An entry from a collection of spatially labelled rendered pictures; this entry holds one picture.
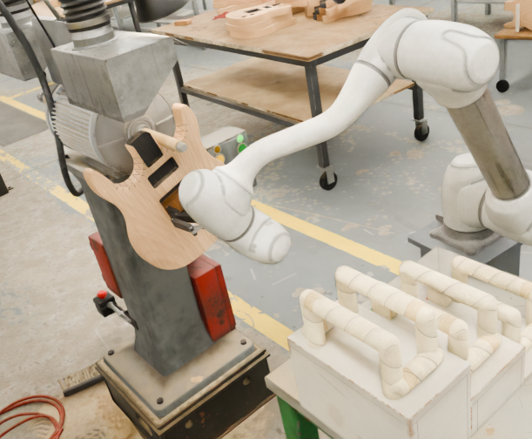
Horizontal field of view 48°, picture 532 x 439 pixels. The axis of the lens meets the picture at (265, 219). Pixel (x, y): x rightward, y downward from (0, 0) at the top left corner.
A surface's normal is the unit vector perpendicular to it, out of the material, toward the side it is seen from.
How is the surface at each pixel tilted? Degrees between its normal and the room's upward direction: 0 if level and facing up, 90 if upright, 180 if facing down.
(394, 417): 90
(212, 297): 90
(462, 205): 87
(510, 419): 0
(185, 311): 90
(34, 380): 0
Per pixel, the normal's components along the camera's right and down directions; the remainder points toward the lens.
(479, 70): 0.51, 0.22
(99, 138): 0.20, 0.40
